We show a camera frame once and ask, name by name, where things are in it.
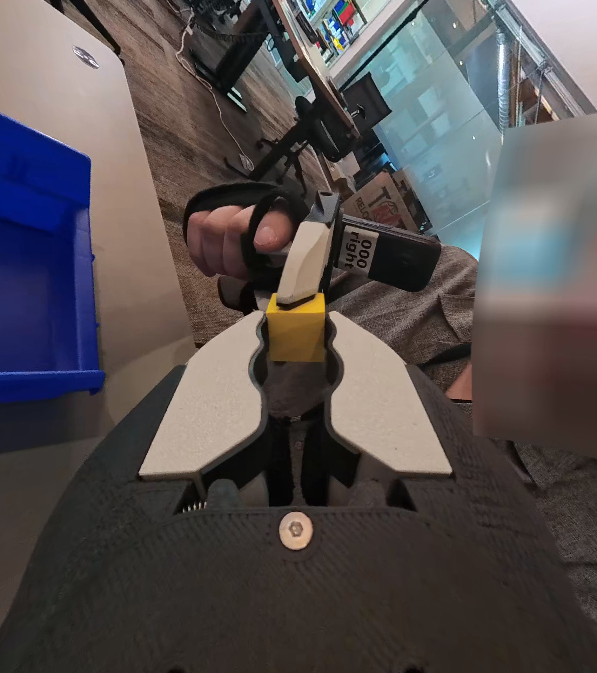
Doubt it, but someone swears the person's right hand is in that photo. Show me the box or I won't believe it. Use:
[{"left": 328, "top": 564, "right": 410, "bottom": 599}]
[{"left": 188, "top": 204, "right": 295, "bottom": 312}]

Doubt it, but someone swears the yellow wooden cube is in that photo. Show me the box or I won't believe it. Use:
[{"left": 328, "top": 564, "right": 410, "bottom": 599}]
[{"left": 266, "top": 293, "right": 327, "bottom": 363}]

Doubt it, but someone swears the wooden table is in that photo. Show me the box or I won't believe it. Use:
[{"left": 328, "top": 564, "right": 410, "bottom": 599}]
[{"left": 188, "top": 0, "right": 362, "bottom": 140}]

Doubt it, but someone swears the black office chair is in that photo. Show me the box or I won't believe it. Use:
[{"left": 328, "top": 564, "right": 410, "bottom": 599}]
[{"left": 250, "top": 71, "right": 391, "bottom": 182}]

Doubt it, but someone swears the white floor cable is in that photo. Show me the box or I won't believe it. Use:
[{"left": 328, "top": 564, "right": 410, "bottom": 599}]
[{"left": 175, "top": 21, "right": 254, "bottom": 171}]

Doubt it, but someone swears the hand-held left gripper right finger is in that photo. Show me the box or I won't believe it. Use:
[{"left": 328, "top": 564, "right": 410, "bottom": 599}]
[{"left": 325, "top": 310, "right": 453, "bottom": 479}]

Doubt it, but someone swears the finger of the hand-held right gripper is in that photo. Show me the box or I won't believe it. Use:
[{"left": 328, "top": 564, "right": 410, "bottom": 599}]
[{"left": 276, "top": 220, "right": 333, "bottom": 308}]

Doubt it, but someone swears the blue plastic bin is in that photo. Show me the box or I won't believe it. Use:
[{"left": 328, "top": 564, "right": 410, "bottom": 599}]
[{"left": 0, "top": 95, "right": 106, "bottom": 406}]

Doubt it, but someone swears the brown cardboard box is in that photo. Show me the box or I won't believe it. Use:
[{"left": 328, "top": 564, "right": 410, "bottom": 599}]
[{"left": 341, "top": 168, "right": 433, "bottom": 232}]

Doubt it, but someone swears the shelf of coloured bins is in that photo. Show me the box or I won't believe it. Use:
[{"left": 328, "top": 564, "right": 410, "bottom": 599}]
[{"left": 298, "top": 0, "right": 368, "bottom": 64}]

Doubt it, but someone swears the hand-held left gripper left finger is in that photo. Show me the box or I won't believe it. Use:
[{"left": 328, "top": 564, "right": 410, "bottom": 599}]
[{"left": 139, "top": 314, "right": 268, "bottom": 482}]

